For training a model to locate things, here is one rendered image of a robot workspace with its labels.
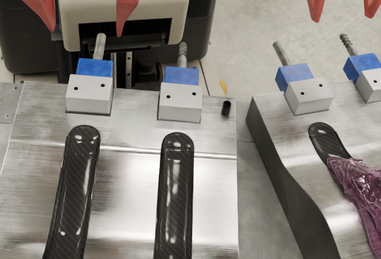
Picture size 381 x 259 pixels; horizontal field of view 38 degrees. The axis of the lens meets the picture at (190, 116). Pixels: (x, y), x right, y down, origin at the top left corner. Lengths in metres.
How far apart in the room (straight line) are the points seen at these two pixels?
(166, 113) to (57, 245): 0.19
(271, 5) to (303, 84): 1.51
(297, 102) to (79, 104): 0.28
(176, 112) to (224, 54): 1.36
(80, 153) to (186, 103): 0.14
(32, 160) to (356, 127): 0.41
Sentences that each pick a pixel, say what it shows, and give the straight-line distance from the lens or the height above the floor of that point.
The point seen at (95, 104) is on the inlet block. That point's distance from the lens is 0.65.
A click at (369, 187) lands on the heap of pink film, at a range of 0.65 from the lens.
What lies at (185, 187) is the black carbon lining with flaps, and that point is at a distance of 0.62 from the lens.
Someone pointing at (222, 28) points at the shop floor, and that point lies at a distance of 2.10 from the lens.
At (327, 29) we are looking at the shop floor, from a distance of 2.21.
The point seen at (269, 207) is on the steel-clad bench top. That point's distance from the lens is 0.72.
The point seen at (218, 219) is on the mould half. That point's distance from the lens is 0.61.
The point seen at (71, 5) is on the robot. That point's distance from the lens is 0.95.
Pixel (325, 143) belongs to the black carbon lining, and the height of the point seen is 0.85.
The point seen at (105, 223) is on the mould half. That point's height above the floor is 0.88.
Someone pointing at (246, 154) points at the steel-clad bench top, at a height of 0.80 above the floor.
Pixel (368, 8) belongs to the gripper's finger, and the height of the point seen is 1.00.
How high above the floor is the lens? 1.42
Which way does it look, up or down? 52 degrees down
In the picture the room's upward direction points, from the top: 9 degrees clockwise
